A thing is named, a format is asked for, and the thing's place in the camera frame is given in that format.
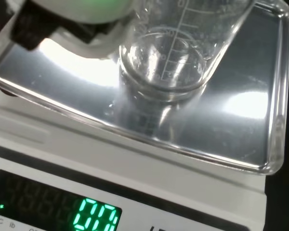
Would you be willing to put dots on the white electronic balance steel pan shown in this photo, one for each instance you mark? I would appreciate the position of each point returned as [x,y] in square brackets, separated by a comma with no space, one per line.
[110,156]

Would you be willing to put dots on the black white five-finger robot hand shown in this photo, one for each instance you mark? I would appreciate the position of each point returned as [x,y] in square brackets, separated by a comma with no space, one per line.
[62,14]

